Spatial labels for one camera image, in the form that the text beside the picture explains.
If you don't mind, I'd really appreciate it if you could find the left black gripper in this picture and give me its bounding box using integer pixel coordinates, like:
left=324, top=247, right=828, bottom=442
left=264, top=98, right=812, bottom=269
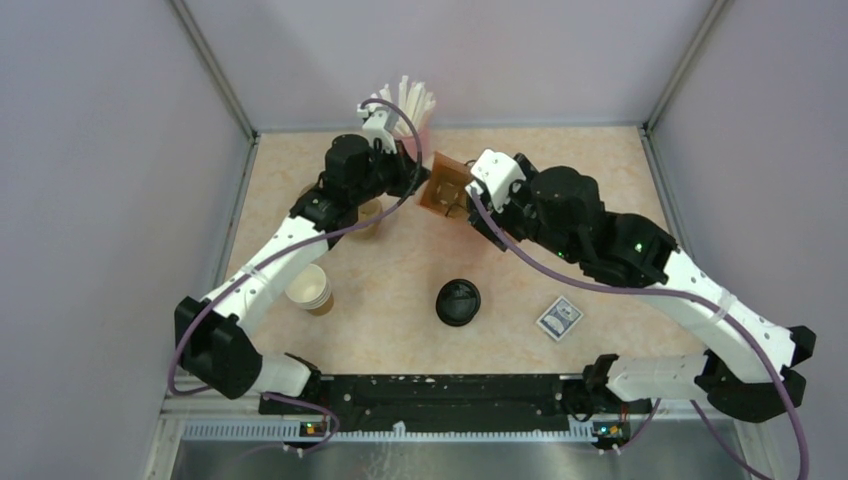
left=351, top=138, right=432, bottom=205

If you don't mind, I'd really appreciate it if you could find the orange paper bag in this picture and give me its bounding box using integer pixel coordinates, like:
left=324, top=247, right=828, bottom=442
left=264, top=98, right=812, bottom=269
left=417, top=152, right=475, bottom=223

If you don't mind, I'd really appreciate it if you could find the stack of black cup lids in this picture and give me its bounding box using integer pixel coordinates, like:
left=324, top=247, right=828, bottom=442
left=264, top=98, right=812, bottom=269
left=435, top=279, right=482, bottom=327

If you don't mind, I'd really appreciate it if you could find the stack of brown paper cups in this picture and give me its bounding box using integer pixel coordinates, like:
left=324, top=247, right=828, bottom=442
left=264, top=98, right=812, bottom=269
left=284, top=264, right=334, bottom=316

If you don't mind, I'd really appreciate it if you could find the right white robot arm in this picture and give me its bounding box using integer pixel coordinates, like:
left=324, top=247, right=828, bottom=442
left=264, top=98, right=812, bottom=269
left=467, top=150, right=816, bottom=423

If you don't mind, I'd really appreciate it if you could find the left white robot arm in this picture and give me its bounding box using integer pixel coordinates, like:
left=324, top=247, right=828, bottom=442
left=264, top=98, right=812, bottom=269
left=168, top=134, right=429, bottom=414

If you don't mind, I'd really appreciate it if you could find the pink straw holder cup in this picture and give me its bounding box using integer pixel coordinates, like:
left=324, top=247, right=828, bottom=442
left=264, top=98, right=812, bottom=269
left=395, top=126, right=433, bottom=166

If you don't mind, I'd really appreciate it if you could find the brown pulp cup carrier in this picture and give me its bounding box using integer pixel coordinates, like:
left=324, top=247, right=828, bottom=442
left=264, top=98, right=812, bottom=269
left=291, top=183, right=383, bottom=232

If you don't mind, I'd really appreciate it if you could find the blue playing card box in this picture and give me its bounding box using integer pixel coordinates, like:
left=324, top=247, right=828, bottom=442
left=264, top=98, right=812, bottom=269
left=535, top=296, right=584, bottom=342

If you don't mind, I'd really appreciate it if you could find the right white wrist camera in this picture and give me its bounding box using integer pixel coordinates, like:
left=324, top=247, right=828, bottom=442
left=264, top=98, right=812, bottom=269
left=465, top=149, right=527, bottom=213

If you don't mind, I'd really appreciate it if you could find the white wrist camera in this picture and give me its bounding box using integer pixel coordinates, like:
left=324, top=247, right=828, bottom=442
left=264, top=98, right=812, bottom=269
left=357, top=98, right=399, bottom=154
left=465, top=149, right=527, bottom=213

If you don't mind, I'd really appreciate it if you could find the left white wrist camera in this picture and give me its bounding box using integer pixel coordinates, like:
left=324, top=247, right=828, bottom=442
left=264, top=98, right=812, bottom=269
left=357, top=98, right=399, bottom=154

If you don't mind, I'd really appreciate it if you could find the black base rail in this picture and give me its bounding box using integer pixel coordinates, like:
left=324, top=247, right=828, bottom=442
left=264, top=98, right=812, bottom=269
left=258, top=374, right=654, bottom=435

